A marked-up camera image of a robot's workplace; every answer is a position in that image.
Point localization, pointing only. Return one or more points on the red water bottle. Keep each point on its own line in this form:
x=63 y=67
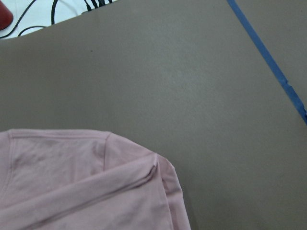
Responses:
x=6 y=16

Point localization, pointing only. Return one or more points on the pink Snoopy t-shirt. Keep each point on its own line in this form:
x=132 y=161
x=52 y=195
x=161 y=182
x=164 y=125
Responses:
x=85 y=180

